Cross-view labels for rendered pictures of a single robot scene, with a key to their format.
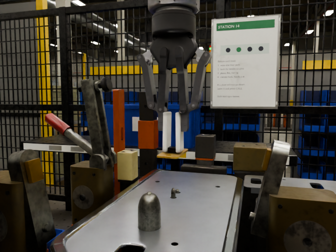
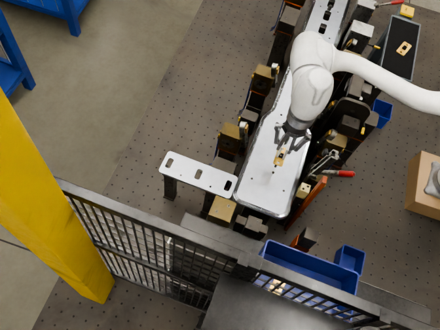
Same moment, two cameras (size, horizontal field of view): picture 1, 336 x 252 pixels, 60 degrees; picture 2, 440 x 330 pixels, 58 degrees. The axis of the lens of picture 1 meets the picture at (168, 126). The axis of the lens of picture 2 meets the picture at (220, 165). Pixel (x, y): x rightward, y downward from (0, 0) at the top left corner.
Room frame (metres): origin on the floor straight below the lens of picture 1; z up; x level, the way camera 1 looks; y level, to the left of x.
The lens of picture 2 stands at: (1.26, -0.33, 2.34)
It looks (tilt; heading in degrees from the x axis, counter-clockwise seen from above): 61 degrees down; 172
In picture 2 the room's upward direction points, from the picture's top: 14 degrees clockwise
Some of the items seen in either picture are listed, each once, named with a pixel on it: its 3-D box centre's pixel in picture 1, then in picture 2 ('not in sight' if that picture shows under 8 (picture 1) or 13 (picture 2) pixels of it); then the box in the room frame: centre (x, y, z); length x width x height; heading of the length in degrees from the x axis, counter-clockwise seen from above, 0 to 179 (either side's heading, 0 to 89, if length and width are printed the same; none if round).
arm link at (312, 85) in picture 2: not in sight; (311, 89); (0.50, -0.01, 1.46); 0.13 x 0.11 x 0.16; 1
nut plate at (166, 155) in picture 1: (173, 150); (280, 155); (0.52, -0.01, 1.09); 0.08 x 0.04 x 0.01; 164
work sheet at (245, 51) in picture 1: (244, 63); (207, 270); (1.02, -0.26, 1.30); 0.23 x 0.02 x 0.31; 74
